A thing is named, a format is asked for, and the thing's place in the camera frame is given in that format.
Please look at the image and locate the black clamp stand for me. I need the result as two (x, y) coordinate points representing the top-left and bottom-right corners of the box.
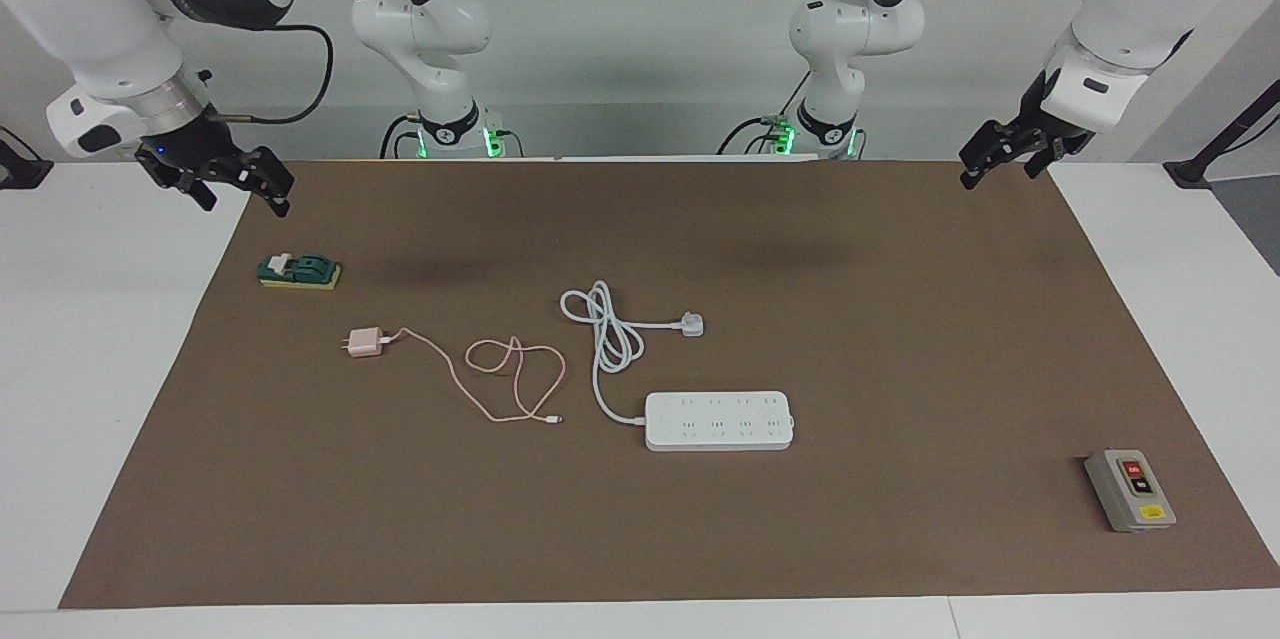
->
(0, 126), (54, 191)
(1163, 79), (1280, 190)

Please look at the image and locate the pink charging cable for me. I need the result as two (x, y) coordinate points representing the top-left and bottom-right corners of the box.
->
(382, 327), (566, 425)

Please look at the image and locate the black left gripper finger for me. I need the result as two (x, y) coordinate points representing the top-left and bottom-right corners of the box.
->
(958, 119), (1013, 190)
(1020, 141), (1066, 180)

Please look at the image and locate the white power strip cord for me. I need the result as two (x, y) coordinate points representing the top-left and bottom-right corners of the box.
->
(559, 280), (706, 425)

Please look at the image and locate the black base cable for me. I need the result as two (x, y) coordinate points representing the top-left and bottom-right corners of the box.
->
(715, 114), (801, 157)
(378, 114), (426, 160)

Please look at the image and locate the brown table mat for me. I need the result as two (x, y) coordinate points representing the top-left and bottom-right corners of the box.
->
(58, 157), (1280, 610)

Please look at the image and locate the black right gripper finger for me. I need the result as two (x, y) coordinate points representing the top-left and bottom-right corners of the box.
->
(245, 147), (297, 219)
(163, 169), (219, 213)

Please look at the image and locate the white power strip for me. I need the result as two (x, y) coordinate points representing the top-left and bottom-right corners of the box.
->
(643, 391), (796, 453)

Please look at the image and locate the grey on-off switch box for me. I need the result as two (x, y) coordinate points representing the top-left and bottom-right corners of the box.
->
(1084, 448), (1178, 534)

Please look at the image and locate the green knife switch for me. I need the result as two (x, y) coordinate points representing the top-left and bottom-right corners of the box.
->
(257, 252), (343, 292)

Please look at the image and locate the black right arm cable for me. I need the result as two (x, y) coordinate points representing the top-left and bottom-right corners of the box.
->
(210, 24), (334, 125)

